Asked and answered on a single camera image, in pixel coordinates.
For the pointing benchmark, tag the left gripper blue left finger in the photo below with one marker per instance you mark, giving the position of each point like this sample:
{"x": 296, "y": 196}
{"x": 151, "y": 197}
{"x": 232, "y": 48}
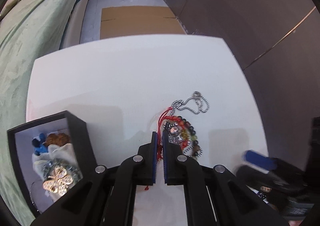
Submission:
{"x": 153, "y": 155}

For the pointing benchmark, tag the white bed frame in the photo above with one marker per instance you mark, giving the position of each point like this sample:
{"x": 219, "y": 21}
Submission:
{"x": 72, "y": 32}

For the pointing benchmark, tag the black jewelry box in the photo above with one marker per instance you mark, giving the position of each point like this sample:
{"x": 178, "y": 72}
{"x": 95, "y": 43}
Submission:
{"x": 36, "y": 147}

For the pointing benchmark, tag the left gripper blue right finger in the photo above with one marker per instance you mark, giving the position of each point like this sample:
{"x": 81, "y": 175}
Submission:
{"x": 165, "y": 146}

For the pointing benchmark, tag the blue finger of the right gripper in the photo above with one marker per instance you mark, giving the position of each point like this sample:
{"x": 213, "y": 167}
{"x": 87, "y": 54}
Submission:
{"x": 259, "y": 160}

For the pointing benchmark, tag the green bed blanket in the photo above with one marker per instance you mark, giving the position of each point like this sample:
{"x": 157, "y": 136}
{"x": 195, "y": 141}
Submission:
{"x": 31, "y": 29}

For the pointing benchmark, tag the flat brown cardboard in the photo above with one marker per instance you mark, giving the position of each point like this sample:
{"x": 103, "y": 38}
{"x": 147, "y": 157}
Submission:
{"x": 138, "y": 20}

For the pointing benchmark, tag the gold butterfly brooch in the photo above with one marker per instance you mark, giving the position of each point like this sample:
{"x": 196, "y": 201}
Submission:
{"x": 59, "y": 181}

